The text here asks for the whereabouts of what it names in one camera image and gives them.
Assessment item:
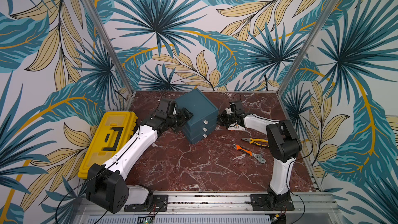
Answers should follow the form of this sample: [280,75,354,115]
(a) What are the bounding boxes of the teal drawer cabinet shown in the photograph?
[176,89,219,145]

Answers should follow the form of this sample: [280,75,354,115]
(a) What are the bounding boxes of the orange flower seed bag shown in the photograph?
[228,124,246,131]

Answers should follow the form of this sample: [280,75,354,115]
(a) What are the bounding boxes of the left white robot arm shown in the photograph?
[86,108,193,214]

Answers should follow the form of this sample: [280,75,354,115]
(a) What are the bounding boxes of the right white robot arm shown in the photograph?
[217,113,302,204]

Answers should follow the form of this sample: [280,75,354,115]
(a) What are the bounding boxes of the orange adjustable wrench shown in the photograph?
[232,144,266,164]

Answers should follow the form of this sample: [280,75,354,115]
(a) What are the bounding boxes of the yellow plastic toolbox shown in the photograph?
[78,112,138,179]

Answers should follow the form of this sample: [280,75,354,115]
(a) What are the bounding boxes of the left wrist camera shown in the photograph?
[155,98,176,119]

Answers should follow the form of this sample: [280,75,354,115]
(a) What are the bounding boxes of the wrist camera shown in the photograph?
[226,101,245,116]
[155,98,176,119]

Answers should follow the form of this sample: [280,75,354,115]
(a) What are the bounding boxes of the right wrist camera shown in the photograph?
[226,101,245,116]

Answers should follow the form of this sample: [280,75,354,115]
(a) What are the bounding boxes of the yellow handled pliers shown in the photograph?
[241,138,269,148]

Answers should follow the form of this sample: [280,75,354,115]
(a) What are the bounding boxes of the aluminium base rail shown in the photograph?
[74,191,344,224]

